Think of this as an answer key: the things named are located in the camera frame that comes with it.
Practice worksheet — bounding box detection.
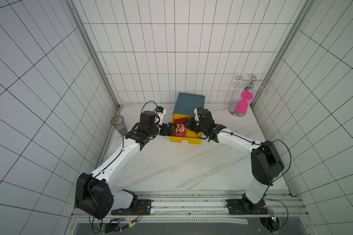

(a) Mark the red postcard with white characters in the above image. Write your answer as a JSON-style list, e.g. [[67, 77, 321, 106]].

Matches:
[[173, 117, 189, 137]]

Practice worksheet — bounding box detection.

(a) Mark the teal drawer cabinet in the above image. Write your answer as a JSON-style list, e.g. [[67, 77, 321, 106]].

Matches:
[[173, 93, 205, 117]]

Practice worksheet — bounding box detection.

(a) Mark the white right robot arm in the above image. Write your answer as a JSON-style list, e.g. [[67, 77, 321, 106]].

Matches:
[[183, 108, 285, 214]]

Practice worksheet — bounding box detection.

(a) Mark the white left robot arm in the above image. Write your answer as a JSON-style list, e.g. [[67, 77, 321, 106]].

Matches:
[[75, 106, 176, 220]]

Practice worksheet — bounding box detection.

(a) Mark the chrome stand with pink cups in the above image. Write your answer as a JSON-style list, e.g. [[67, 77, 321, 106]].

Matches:
[[227, 73, 268, 118]]

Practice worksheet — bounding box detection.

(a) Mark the clear plastic cup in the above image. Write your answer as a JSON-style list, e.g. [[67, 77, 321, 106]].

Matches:
[[110, 115, 127, 136]]

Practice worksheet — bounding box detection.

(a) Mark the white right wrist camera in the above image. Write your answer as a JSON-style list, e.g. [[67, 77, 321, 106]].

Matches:
[[194, 108, 200, 121]]

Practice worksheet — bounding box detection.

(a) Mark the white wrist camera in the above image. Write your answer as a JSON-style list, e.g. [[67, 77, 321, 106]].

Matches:
[[155, 106, 166, 125], [194, 108, 200, 121]]

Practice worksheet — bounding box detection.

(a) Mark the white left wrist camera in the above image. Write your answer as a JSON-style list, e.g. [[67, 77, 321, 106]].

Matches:
[[155, 106, 166, 125]]

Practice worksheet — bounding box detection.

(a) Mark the metal base rail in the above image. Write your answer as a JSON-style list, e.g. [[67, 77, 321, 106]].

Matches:
[[72, 189, 308, 225]]

